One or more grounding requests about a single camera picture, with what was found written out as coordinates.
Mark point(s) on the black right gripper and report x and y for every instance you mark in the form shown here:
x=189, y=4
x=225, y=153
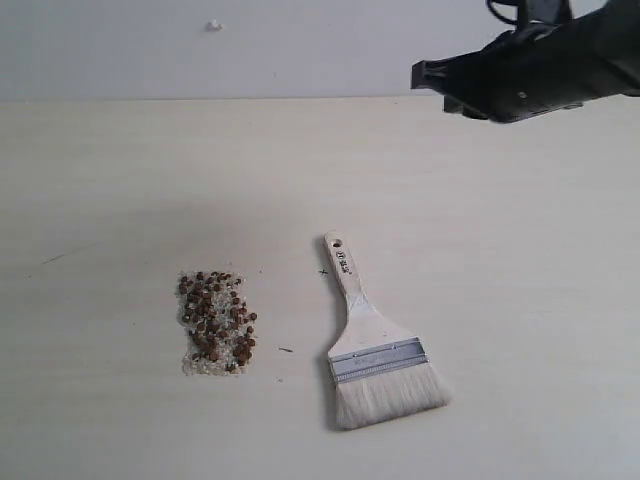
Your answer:
x=480, y=85

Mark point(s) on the white wooden paint brush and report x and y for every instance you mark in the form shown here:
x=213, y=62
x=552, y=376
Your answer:
x=381, y=370

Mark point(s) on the beans and rice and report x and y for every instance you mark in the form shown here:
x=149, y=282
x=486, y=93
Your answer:
x=217, y=322

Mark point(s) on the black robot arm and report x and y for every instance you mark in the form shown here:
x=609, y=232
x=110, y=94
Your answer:
x=548, y=60

